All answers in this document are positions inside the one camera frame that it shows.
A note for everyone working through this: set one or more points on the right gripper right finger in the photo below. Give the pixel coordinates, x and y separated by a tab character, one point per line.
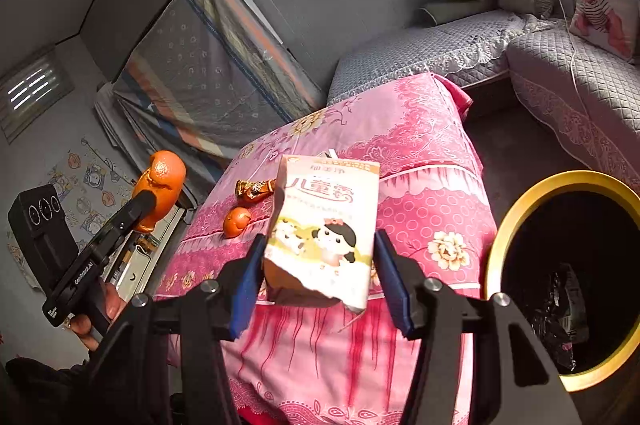
514	380

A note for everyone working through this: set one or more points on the yellow rim trash bin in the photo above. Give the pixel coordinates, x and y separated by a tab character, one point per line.
567	253

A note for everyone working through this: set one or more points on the orange mandarin peel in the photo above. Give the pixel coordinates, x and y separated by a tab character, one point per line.
164	178

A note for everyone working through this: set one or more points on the cartoon wall sticker sheet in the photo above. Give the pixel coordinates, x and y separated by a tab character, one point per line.
92	179

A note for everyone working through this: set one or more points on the orange white kids carton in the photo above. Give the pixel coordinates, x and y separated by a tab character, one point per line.
320	242

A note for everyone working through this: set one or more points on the baby print pillow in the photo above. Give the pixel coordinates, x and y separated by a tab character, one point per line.
612	25

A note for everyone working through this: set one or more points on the left hand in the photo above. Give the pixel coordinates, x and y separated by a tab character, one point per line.
108	306

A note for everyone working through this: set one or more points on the grey quilted sofa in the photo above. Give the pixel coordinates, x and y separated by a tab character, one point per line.
587	96

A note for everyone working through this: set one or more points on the brown candy wrapper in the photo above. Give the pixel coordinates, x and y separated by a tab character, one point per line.
250	192

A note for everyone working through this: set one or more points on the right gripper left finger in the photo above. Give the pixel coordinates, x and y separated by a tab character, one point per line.
128	381

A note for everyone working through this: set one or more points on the pink floral table cover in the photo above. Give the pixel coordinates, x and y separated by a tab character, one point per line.
297	365

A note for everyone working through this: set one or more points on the small orange mandarin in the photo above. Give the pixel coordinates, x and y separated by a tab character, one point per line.
236	222

